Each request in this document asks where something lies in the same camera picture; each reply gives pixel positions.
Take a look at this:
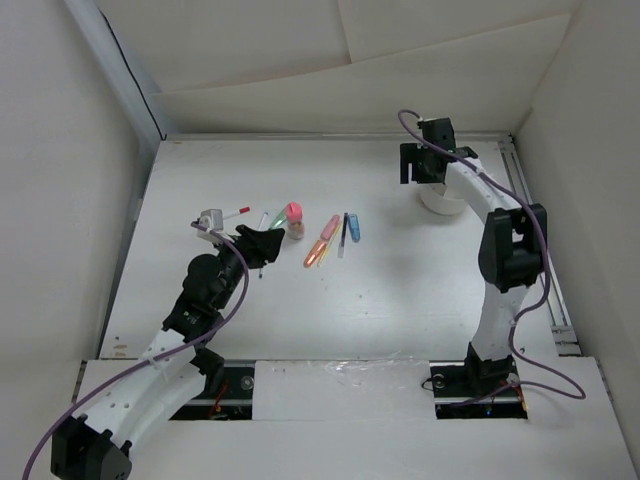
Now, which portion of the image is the dark blue pen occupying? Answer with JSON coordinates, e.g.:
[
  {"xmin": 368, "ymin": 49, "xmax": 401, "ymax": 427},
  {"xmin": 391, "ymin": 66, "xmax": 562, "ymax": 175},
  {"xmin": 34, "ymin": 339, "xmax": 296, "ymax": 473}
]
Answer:
[{"xmin": 338, "ymin": 212, "xmax": 349, "ymax": 259}]

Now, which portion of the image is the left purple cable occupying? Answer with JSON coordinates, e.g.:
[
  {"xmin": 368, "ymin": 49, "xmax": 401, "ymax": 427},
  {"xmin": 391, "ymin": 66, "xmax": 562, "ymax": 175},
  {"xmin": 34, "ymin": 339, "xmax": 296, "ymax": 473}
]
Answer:
[{"xmin": 22, "ymin": 219, "xmax": 250, "ymax": 480}]

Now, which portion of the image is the white round divided container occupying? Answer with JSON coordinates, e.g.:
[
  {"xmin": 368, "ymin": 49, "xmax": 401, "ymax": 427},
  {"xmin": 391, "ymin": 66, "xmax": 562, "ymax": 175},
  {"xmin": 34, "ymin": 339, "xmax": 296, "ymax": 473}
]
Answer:
[{"xmin": 419, "ymin": 184, "xmax": 467, "ymax": 216}]

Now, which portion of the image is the orange translucent highlighter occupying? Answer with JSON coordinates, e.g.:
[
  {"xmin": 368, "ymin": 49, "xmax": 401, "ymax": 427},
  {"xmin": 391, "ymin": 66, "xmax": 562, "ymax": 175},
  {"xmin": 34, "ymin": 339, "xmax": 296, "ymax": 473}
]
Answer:
[{"xmin": 303, "ymin": 239, "xmax": 327, "ymax": 268}]

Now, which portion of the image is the green translucent highlighter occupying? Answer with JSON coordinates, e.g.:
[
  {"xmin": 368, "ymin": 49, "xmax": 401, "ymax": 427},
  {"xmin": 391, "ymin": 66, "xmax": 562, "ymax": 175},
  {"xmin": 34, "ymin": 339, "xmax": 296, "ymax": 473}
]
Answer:
[{"xmin": 269, "ymin": 209, "xmax": 287, "ymax": 230}]

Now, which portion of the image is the blue capped white marker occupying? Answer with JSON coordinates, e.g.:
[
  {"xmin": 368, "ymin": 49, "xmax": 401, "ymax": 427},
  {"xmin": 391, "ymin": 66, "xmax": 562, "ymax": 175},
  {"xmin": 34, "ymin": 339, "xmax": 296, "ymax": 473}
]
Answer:
[{"xmin": 258, "ymin": 212, "xmax": 269, "ymax": 231}]

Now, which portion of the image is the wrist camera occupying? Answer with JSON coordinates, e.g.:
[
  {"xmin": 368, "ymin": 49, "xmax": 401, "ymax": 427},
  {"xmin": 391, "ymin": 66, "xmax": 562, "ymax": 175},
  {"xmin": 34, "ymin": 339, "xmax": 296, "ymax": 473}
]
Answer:
[
  {"xmin": 417, "ymin": 117, "xmax": 437, "ymax": 128},
  {"xmin": 198, "ymin": 209, "xmax": 224, "ymax": 232}
]

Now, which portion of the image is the yellow thin pen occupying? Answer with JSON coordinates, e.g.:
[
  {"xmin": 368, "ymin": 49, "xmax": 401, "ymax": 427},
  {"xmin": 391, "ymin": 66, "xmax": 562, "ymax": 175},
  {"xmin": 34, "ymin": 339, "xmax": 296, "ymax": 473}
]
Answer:
[{"xmin": 316, "ymin": 222, "xmax": 341, "ymax": 267}]

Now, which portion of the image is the blue translucent highlighter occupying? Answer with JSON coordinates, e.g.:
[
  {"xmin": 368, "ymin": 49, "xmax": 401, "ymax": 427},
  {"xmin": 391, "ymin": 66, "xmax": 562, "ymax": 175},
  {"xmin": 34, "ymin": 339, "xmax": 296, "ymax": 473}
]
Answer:
[{"xmin": 348, "ymin": 213, "xmax": 361, "ymax": 243}]

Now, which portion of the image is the pink capped small bottle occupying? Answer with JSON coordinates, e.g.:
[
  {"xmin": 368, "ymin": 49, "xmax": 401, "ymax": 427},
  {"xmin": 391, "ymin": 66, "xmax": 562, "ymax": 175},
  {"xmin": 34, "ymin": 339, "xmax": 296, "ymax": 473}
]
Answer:
[{"xmin": 285, "ymin": 202, "xmax": 305, "ymax": 240}]

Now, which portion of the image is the red capped white marker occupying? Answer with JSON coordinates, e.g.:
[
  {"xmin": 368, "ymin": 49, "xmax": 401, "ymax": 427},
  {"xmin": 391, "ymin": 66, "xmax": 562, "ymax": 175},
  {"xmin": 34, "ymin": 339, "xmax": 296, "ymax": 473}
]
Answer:
[{"xmin": 222, "ymin": 206, "xmax": 251, "ymax": 220}]

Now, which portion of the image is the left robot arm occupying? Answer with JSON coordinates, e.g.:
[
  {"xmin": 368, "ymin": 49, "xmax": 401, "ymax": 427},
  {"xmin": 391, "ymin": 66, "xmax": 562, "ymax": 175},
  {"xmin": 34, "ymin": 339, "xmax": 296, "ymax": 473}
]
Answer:
[{"xmin": 50, "ymin": 225, "xmax": 285, "ymax": 479}]

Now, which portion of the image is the pink translucent highlighter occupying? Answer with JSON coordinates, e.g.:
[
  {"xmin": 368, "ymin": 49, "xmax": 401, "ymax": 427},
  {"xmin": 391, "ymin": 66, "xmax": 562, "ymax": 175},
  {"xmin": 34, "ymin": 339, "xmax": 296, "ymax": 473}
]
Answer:
[{"xmin": 320, "ymin": 215, "xmax": 341, "ymax": 241}]

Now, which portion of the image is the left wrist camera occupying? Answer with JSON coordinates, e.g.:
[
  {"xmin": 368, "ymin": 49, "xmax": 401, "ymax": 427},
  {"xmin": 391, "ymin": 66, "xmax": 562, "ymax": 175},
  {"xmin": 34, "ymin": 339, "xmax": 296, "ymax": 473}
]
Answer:
[{"xmin": 198, "ymin": 209, "xmax": 224, "ymax": 232}]

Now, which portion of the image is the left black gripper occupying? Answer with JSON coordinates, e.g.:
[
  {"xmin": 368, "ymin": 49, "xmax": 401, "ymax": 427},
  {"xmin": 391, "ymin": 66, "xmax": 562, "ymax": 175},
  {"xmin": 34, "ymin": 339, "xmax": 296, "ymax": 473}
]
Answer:
[{"xmin": 211, "ymin": 225, "xmax": 282, "ymax": 310}]

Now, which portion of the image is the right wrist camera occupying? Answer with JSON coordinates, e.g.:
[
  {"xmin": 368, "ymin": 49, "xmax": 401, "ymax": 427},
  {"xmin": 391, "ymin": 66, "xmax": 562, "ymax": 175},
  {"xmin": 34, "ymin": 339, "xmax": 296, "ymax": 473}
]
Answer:
[{"xmin": 417, "ymin": 117, "xmax": 437, "ymax": 128}]

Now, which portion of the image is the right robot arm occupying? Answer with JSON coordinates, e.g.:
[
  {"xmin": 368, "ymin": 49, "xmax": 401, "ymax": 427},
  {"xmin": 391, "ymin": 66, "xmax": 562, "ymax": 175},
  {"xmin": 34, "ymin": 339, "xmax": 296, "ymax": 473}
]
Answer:
[{"xmin": 400, "ymin": 117, "xmax": 549, "ymax": 408}]

